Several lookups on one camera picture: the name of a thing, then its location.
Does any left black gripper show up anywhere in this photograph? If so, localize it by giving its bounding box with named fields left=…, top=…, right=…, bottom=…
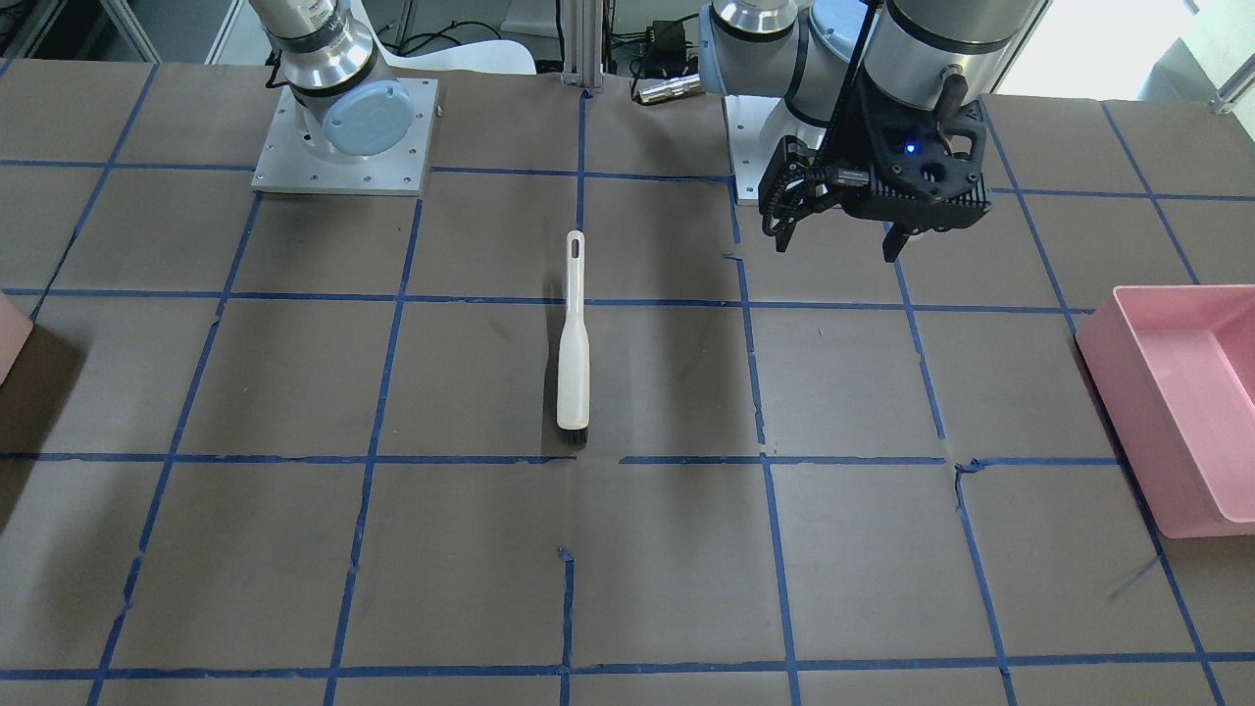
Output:
left=759, top=75, right=911, bottom=265

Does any beige hand brush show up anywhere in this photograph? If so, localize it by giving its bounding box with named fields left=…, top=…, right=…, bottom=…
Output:
left=556, top=229, right=591, bottom=446

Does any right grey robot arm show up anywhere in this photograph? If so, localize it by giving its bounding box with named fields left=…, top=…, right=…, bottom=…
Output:
left=251, top=1, right=414, bottom=157

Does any pink plastic bin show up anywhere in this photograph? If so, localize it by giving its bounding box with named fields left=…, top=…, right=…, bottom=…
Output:
left=1077, top=283, right=1254, bottom=539

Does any white plastic chair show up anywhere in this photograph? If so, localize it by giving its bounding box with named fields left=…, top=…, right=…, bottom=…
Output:
left=382, top=39, right=538, bottom=76

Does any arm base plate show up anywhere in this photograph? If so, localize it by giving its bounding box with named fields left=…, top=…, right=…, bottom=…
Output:
left=723, top=95, right=793, bottom=204
left=252, top=76, right=441, bottom=196

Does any aluminium frame post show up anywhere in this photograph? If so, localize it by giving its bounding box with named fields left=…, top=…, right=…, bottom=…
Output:
left=556, top=0, right=612, bottom=94

